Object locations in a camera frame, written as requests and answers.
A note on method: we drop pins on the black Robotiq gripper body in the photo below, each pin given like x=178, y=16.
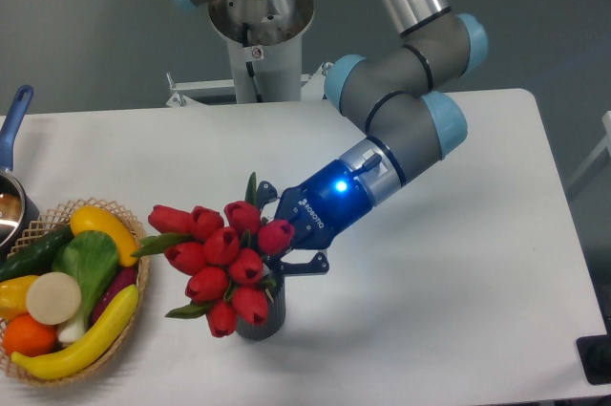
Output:
x=324, y=205

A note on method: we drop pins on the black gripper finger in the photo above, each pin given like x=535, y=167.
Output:
x=317, y=265
x=266, y=193

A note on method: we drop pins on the red tulip bouquet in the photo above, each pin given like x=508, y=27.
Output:
x=224, y=256

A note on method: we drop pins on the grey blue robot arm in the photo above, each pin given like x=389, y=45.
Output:
x=408, y=124

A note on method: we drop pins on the dark grey ribbed vase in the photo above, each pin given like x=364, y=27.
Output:
x=267, y=323

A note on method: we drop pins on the purple sweet potato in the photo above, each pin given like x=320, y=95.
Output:
x=125, y=277

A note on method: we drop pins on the green bok choy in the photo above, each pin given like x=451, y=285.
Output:
x=91, y=258

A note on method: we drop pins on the beige round radish slice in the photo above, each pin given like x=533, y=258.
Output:
x=53, y=298

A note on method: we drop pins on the green cucumber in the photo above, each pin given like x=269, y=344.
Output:
x=36, y=257

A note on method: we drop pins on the long yellow banana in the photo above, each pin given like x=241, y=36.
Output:
x=88, y=348

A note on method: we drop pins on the yellow bell pepper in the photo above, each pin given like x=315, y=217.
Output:
x=13, y=293

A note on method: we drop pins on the orange fruit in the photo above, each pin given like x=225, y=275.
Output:
x=27, y=336

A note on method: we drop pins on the black device at edge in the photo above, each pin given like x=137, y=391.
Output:
x=594, y=354

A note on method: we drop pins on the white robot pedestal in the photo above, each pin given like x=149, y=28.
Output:
x=259, y=74

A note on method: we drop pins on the blue handled saucepan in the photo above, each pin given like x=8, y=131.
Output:
x=17, y=208

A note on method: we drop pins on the white frame at right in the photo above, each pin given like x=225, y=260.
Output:
x=592, y=165

